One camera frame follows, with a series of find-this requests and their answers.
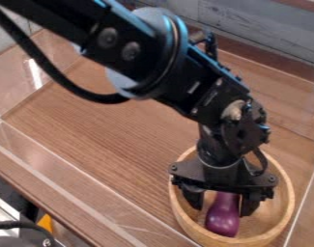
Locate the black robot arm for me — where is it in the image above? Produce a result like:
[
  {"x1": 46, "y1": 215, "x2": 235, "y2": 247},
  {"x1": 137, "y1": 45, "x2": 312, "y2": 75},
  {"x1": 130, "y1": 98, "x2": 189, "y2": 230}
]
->
[{"x1": 0, "y1": 0, "x2": 277, "y2": 216}]

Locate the black cable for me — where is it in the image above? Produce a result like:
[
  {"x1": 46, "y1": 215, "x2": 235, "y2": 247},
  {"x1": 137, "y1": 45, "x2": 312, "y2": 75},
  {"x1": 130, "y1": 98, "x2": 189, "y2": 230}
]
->
[{"x1": 0, "y1": 6, "x2": 134, "y2": 105}]

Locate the brown wooden bowl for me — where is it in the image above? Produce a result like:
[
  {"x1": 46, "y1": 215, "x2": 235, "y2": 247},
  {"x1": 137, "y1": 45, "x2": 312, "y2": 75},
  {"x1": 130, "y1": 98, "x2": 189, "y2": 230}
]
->
[{"x1": 168, "y1": 151, "x2": 296, "y2": 247}]

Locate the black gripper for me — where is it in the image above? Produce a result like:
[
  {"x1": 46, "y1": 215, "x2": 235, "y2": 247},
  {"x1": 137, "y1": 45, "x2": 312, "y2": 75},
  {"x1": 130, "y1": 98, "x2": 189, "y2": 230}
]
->
[{"x1": 168, "y1": 151, "x2": 277, "y2": 217}]

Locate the clear acrylic front wall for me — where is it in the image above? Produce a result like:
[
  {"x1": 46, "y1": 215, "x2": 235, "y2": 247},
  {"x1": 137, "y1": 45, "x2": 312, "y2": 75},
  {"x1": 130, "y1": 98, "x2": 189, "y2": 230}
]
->
[{"x1": 0, "y1": 120, "x2": 198, "y2": 247}]

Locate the yellow and black device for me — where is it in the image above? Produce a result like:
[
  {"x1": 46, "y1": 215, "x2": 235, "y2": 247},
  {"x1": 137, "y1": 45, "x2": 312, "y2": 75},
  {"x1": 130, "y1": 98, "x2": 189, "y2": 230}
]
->
[{"x1": 17, "y1": 206, "x2": 72, "y2": 247}]

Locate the purple toy eggplant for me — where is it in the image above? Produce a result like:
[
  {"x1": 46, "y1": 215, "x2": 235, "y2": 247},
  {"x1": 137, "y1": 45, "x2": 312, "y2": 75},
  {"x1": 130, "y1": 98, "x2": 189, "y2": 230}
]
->
[{"x1": 204, "y1": 192, "x2": 239, "y2": 237}]

